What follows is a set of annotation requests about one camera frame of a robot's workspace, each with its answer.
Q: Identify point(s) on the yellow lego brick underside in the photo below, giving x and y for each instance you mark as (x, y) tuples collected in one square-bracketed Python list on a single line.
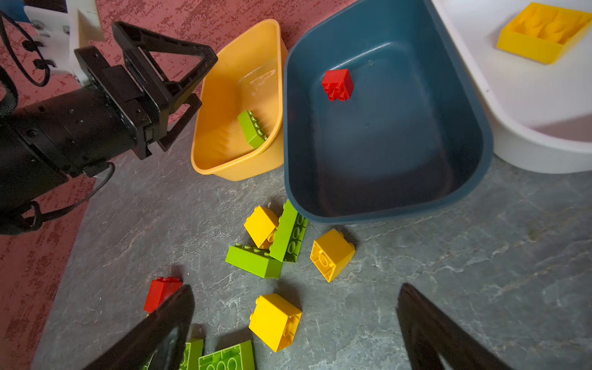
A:
[(331, 253)]

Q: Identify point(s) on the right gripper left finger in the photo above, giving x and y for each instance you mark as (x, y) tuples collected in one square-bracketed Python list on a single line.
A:
[(159, 340)]

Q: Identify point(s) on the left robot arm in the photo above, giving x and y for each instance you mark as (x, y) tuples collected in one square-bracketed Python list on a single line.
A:
[(20, 210)]

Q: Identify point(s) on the yellow lego cube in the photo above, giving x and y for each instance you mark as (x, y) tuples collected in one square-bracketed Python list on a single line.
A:
[(261, 226)]

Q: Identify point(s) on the yellow lego brick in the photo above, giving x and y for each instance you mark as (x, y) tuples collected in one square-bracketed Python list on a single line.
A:
[(544, 33), (275, 321)]

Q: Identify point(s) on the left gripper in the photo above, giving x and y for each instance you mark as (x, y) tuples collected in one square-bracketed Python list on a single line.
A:
[(81, 131)]

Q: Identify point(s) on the green long lego brick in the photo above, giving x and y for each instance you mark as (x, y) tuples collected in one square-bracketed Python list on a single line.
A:
[(255, 261)]

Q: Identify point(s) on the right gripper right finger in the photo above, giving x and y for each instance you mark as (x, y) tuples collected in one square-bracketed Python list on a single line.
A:
[(431, 337)]

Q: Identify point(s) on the teal plastic bin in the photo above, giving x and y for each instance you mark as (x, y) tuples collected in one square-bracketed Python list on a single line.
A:
[(412, 138)]

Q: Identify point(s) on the yellow plastic bin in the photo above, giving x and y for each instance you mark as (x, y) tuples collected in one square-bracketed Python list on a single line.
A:
[(247, 76)]

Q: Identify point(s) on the small red lego brick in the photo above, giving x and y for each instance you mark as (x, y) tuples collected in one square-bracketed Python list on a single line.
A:
[(338, 84)]

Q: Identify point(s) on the white plastic bin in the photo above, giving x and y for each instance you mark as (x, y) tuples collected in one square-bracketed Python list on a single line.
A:
[(540, 114)]

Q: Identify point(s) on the small green lego brick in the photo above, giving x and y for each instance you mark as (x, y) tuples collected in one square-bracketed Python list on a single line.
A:
[(193, 351)]

